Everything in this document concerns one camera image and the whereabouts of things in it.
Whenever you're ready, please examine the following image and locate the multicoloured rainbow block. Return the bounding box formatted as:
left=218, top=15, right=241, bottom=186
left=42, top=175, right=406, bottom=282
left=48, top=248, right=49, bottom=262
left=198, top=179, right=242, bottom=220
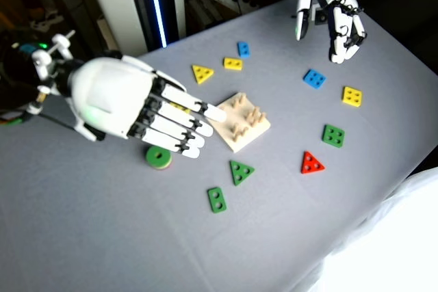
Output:
left=145, top=146, right=173, bottom=171

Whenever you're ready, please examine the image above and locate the blue square block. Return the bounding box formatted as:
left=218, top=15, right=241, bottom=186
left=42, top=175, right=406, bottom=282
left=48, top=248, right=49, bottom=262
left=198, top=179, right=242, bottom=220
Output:
left=302, top=68, right=327, bottom=90

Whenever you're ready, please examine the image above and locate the yellow square block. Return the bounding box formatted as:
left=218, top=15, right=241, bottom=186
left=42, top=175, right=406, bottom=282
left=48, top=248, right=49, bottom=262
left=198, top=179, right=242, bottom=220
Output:
left=342, top=85, right=363, bottom=108

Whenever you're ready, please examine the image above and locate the yellow two-hole rectangle block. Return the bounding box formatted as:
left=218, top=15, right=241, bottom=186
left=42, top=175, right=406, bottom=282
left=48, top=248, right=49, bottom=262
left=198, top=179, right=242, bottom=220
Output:
left=223, top=57, right=244, bottom=71

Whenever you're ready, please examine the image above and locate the green square block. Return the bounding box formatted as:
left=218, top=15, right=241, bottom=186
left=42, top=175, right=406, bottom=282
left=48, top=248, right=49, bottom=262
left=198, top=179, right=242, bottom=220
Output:
left=321, top=124, right=346, bottom=149

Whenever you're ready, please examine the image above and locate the yellow triangle block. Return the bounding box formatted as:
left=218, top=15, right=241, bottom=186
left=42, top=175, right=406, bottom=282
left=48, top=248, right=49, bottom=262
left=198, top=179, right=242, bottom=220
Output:
left=191, top=64, right=215, bottom=85

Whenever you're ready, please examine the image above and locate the red triangle block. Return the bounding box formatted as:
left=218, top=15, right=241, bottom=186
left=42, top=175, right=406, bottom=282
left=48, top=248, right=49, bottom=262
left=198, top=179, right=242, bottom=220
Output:
left=300, top=150, right=326, bottom=175

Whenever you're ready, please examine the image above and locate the green triangle block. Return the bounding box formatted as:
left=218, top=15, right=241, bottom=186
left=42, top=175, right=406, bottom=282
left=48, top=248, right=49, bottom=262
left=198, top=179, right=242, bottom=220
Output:
left=229, top=159, right=256, bottom=187

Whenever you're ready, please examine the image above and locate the green two-hole rectangle block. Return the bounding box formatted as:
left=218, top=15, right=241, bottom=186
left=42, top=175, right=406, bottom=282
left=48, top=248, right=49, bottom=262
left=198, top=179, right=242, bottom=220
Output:
left=207, top=187, right=228, bottom=214

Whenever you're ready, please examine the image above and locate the wooden peg board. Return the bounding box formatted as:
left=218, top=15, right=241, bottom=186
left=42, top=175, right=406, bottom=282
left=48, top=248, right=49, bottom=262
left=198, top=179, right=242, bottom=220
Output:
left=207, top=92, right=272, bottom=153

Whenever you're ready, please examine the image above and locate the white pillar with blue light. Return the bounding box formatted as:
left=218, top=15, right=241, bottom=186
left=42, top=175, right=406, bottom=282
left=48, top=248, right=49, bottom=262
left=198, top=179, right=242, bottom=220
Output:
left=83, top=0, right=186, bottom=57

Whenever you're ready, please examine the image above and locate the bright white sheet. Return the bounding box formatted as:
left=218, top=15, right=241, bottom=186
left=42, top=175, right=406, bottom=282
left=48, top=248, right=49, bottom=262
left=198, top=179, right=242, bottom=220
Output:
left=300, top=168, right=438, bottom=292

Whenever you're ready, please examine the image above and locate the grey table cloth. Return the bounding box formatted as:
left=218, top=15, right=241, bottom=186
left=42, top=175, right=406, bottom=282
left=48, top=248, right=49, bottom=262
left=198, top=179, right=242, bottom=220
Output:
left=0, top=0, right=438, bottom=292

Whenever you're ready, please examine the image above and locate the small white camera box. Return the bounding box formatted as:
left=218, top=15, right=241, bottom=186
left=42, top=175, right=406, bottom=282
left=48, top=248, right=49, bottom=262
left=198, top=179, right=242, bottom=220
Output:
left=310, top=6, right=326, bottom=27

